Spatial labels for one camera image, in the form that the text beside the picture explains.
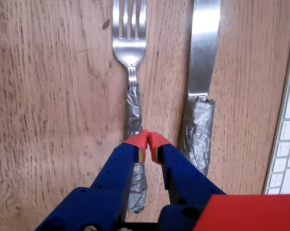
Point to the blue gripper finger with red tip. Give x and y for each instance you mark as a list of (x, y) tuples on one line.
[(183, 173), (111, 173)]

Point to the white keyboard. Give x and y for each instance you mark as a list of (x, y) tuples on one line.
[(289, 134)]

